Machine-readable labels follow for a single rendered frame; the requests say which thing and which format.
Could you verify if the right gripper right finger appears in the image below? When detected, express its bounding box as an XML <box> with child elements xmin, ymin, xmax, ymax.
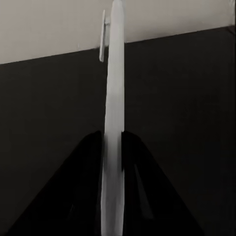
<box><xmin>123</xmin><ymin>131</ymin><xmax>206</xmax><ymax>236</ymax></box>

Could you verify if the pen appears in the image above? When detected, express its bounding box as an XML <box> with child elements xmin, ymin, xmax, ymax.
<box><xmin>99</xmin><ymin>0</ymin><xmax>125</xmax><ymax>236</ymax></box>

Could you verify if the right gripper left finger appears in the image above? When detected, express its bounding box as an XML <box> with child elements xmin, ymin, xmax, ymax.
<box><xmin>5</xmin><ymin>131</ymin><xmax>102</xmax><ymax>236</ymax></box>

